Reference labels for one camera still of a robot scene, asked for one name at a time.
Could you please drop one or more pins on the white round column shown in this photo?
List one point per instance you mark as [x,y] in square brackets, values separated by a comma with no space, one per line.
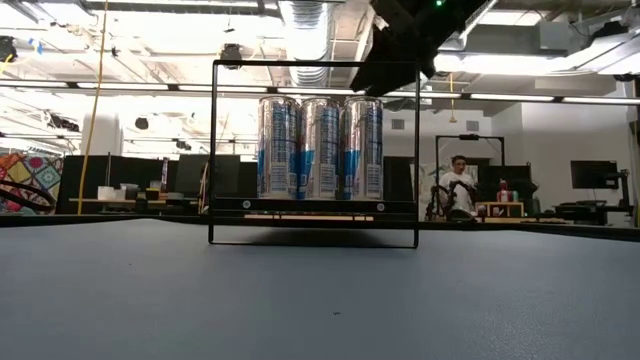
[102,135]

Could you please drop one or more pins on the black background robot arm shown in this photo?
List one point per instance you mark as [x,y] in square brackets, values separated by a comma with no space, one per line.
[431,202]

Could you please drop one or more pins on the wooden shelf black metal frame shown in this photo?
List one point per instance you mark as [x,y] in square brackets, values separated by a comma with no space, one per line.
[310,206]

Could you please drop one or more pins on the black monitor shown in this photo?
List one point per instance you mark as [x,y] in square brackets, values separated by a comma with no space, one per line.
[192,172]

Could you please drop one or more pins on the long overhead light bar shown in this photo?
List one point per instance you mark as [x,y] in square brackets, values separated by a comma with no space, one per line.
[125,86]

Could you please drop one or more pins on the black office partition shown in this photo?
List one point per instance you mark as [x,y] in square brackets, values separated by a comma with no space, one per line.
[130,172]

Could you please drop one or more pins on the black background equipment stand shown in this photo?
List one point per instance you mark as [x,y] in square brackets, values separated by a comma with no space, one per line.
[595,175]

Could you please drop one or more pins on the dark ceiling fixture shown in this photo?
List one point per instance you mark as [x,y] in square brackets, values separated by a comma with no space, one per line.
[231,54]

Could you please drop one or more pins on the blue table mat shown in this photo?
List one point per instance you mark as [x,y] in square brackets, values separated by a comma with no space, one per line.
[320,300]

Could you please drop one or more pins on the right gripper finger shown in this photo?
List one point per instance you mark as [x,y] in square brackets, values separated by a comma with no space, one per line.
[390,72]

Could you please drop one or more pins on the grey wall vent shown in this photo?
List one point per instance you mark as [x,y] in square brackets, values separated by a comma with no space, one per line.
[397,124]
[472,125]

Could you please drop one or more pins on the black curved hoop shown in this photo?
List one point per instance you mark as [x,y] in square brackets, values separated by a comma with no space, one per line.
[42,194]

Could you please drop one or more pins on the person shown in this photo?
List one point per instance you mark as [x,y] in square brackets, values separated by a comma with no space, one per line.
[457,180]

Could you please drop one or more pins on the wooden crate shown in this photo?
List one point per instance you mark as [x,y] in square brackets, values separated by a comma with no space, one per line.
[500,209]

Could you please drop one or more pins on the black round lamp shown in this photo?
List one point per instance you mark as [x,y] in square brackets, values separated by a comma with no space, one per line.
[141,123]

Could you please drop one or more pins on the black background stand frame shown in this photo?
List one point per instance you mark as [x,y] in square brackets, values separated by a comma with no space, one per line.
[462,136]

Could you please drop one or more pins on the yellow hanging pendant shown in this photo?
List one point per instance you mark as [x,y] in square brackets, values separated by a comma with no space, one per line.
[452,119]

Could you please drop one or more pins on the silver ceiling duct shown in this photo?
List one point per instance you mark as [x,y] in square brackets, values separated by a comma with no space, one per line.
[475,22]
[307,40]

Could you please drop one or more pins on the white tub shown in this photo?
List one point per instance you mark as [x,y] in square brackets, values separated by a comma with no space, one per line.
[106,193]

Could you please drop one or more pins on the colourful patterned wall quilt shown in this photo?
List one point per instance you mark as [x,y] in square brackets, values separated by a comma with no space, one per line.
[47,175]

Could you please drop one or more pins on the black hanging ceiling fixture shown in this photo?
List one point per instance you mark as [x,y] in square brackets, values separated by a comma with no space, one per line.
[65,123]

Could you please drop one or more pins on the dark ceiling speaker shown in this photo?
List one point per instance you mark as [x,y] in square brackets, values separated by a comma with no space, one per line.
[6,50]

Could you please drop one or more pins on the red bottle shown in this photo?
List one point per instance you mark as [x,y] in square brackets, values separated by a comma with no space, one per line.
[503,192]

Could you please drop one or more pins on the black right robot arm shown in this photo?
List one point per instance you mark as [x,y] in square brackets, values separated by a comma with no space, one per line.
[440,20]

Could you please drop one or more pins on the blue silver Red Bull can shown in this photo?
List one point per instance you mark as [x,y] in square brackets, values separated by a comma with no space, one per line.
[277,150]
[320,150]
[362,150]

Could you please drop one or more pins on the black computer tower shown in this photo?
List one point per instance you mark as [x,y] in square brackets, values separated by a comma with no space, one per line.
[230,177]

